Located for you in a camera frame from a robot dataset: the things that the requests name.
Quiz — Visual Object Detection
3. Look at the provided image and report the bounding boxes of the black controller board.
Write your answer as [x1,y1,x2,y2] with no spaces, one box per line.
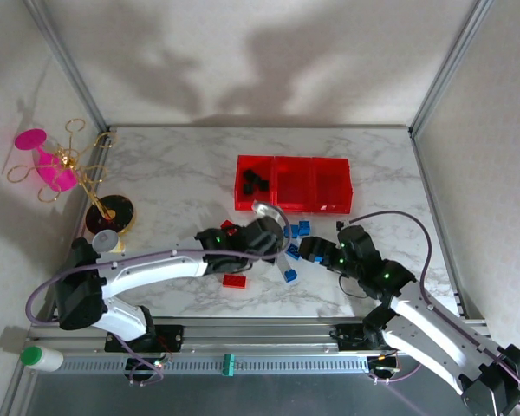
[367,354,402,376]
[124,357,166,377]

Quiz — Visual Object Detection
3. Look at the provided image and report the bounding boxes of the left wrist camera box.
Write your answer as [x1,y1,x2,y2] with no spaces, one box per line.
[250,199,287,226]

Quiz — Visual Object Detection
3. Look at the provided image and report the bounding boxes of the aluminium table side rail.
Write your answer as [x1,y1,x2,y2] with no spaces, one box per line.
[411,129,486,322]

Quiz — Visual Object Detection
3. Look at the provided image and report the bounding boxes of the cream jar silver lid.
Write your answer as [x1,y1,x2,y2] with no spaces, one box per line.
[91,229,126,255]

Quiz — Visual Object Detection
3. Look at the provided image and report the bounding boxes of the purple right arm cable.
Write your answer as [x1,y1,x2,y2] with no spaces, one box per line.
[337,210,520,402]

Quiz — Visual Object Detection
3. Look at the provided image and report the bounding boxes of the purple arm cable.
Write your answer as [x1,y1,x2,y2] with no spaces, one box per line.
[25,203,292,387]
[337,210,520,402]

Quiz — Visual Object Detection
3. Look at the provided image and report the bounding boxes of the white bottle green cap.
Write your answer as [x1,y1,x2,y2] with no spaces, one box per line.
[19,346,66,374]

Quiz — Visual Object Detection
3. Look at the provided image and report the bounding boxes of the aluminium frame post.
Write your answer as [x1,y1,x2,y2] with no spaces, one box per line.
[23,0,112,133]
[409,0,493,138]

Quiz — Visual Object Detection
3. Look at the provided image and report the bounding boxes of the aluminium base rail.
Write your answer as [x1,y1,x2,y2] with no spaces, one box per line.
[29,318,496,353]

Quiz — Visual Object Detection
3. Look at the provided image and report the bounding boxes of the gold wire glass rack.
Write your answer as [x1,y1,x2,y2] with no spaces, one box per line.
[2,118,138,237]

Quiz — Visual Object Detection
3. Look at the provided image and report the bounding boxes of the pink wine glass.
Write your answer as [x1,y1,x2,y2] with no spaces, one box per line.
[14,128,80,192]

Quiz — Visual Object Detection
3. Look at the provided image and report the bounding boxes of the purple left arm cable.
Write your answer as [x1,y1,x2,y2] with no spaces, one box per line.
[25,203,292,387]

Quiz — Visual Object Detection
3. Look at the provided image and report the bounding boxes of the grey slotted cable duct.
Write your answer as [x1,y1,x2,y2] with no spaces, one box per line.
[23,354,374,374]

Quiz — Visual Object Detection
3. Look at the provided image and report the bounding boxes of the grey metal panel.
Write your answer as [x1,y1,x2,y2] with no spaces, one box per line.
[23,371,499,416]

